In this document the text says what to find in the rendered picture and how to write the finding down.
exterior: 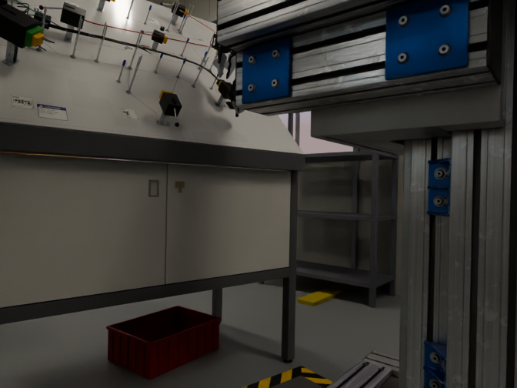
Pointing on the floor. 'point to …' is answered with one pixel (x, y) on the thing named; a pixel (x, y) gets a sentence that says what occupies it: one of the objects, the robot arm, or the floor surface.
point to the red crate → (162, 340)
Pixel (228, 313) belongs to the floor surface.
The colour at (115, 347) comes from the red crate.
